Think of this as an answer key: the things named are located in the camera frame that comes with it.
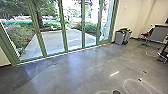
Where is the green framed glass door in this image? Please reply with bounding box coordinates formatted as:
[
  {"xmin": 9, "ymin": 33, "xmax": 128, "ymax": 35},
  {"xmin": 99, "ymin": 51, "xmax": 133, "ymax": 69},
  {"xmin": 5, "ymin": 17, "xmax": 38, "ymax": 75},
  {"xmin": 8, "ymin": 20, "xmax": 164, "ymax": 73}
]
[
  {"xmin": 0, "ymin": 0, "xmax": 120, "ymax": 66},
  {"xmin": 81, "ymin": 0, "xmax": 101, "ymax": 49}
]

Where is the dark green-lidded trash bin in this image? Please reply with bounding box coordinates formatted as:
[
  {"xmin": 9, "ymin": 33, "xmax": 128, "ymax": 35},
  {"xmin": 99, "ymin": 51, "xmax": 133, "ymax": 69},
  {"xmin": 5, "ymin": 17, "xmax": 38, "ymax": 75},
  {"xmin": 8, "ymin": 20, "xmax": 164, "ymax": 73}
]
[{"xmin": 120, "ymin": 28, "xmax": 133, "ymax": 45}]

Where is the large garden tree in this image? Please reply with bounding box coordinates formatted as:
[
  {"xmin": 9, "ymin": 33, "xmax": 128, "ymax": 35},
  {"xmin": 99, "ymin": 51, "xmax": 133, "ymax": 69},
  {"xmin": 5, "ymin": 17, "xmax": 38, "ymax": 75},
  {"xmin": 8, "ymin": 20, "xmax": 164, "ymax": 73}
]
[{"xmin": 0, "ymin": 0, "xmax": 59, "ymax": 29}]

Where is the grey indoor trash bin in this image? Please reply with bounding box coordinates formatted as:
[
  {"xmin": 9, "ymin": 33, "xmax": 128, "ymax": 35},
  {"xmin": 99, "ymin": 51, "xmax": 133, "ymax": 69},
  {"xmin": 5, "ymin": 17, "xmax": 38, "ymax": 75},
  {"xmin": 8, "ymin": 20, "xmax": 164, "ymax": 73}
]
[{"xmin": 114, "ymin": 30, "xmax": 126, "ymax": 46}]

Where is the round dark floor cover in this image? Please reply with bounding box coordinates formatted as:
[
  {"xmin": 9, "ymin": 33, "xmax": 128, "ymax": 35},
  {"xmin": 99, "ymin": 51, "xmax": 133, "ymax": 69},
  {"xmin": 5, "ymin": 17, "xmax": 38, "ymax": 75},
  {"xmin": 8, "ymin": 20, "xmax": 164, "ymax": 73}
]
[{"xmin": 112, "ymin": 89, "xmax": 123, "ymax": 94}]

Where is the green garden bush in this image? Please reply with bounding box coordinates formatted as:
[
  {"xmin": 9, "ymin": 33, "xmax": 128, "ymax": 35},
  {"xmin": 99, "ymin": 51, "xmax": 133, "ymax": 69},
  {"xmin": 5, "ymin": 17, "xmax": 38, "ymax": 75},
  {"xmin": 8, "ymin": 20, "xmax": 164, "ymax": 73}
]
[{"xmin": 73, "ymin": 21, "xmax": 100, "ymax": 37}]

